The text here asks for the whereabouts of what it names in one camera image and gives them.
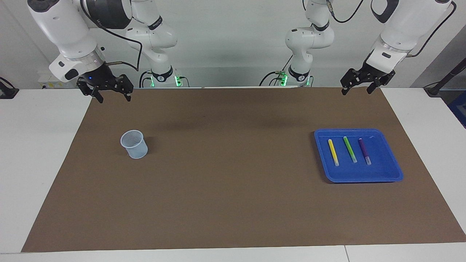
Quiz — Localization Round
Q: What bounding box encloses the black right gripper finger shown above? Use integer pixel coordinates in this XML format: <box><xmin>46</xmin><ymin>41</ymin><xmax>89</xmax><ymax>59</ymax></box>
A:
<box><xmin>76</xmin><ymin>79</ymin><xmax>104</xmax><ymax>103</ymax></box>
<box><xmin>116</xmin><ymin>75</ymin><xmax>134</xmax><ymax>102</ymax></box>

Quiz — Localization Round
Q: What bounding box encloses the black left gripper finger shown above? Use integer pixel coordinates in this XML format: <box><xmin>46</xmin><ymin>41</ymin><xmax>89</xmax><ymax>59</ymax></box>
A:
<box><xmin>367</xmin><ymin>72</ymin><xmax>396</xmax><ymax>94</ymax></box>
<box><xmin>340</xmin><ymin>68</ymin><xmax>364</xmax><ymax>96</ymax></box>

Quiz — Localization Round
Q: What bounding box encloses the purple pen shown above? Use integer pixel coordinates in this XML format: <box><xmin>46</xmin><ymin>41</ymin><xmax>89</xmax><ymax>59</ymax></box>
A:
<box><xmin>358</xmin><ymin>138</ymin><xmax>372</xmax><ymax>166</ymax></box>

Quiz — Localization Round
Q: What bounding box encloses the green pen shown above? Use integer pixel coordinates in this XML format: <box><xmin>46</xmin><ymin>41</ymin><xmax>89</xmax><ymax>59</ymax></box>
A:
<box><xmin>343</xmin><ymin>136</ymin><xmax>358</xmax><ymax>163</ymax></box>

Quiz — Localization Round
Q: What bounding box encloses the yellow pen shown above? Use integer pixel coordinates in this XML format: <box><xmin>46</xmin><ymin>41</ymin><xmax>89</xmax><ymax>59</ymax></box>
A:
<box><xmin>328</xmin><ymin>139</ymin><xmax>340</xmax><ymax>167</ymax></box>

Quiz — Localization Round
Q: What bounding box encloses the translucent plastic cup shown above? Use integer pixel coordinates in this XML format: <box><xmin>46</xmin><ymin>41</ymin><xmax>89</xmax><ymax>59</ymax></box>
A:
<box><xmin>120</xmin><ymin>130</ymin><xmax>149</xmax><ymax>159</ymax></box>

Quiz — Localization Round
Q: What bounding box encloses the black stand pole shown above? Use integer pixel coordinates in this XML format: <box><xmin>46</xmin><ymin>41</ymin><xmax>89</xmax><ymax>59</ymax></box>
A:
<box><xmin>423</xmin><ymin>58</ymin><xmax>466</xmax><ymax>98</ymax></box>

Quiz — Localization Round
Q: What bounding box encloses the black table clamp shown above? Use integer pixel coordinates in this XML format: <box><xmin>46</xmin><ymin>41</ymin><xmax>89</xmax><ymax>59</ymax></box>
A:
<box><xmin>0</xmin><ymin>77</ymin><xmax>19</xmax><ymax>99</ymax></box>

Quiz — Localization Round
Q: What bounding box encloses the blue plastic tray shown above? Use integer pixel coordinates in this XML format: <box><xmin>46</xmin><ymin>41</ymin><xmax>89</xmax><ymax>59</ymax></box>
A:
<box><xmin>314</xmin><ymin>128</ymin><xmax>404</xmax><ymax>183</ymax></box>

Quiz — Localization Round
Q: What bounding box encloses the blue object beside table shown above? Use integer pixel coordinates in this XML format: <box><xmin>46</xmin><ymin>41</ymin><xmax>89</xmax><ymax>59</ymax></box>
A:
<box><xmin>447</xmin><ymin>91</ymin><xmax>466</xmax><ymax>128</ymax></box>

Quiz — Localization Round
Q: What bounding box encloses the brown table mat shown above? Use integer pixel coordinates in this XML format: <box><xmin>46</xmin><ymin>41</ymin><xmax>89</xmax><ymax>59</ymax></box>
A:
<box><xmin>21</xmin><ymin>87</ymin><xmax>466</xmax><ymax>252</ymax></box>

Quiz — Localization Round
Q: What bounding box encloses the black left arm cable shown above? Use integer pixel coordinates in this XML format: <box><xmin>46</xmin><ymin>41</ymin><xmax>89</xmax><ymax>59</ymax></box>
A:
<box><xmin>326</xmin><ymin>0</ymin><xmax>457</xmax><ymax>58</ymax></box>

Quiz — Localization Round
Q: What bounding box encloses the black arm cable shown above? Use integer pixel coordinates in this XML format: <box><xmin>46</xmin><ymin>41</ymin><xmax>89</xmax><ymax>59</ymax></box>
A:
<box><xmin>80</xmin><ymin>0</ymin><xmax>143</xmax><ymax>71</ymax></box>
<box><xmin>326</xmin><ymin>0</ymin><xmax>457</xmax><ymax>58</ymax></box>

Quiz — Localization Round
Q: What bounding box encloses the white wall power strip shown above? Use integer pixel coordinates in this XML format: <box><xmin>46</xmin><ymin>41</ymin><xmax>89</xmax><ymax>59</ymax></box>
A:
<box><xmin>38</xmin><ymin>74</ymin><xmax>79</xmax><ymax>90</ymax></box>

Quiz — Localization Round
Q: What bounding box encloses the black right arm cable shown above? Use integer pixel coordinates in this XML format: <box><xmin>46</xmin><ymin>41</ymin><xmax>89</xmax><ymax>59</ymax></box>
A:
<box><xmin>80</xmin><ymin>0</ymin><xmax>143</xmax><ymax>71</ymax></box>

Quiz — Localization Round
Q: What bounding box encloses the black left base cable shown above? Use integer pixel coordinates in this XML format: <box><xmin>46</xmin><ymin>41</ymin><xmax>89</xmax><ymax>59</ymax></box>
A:
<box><xmin>259</xmin><ymin>55</ymin><xmax>293</xmax><ymax>87</ymax></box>

